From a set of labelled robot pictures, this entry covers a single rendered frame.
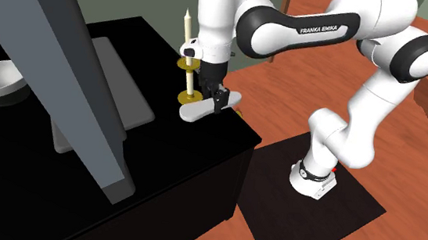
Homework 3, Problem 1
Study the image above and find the white oblong remote control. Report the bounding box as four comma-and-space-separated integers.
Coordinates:
177, 86, 243, 127

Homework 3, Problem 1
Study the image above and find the large grey slanted beam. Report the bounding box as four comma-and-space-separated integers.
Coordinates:
0, 0, 151, 208

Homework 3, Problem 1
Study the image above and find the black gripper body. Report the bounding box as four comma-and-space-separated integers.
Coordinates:
196, 59, 228, 95

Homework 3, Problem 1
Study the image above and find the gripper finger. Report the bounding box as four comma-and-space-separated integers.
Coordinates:
210, 85, 230, 116
201, 83, 214, 99

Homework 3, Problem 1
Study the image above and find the black desk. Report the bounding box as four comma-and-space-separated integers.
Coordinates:
0, 5, 272, 240

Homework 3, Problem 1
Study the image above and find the cream candle in gold holder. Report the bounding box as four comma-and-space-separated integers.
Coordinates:
174, 7, 212, 107

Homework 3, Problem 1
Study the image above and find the dark robot stand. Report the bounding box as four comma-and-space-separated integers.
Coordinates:
234, 127, 393, 240

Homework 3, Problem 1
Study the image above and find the grey flat slab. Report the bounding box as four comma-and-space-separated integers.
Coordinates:
48, 33, 163, 162

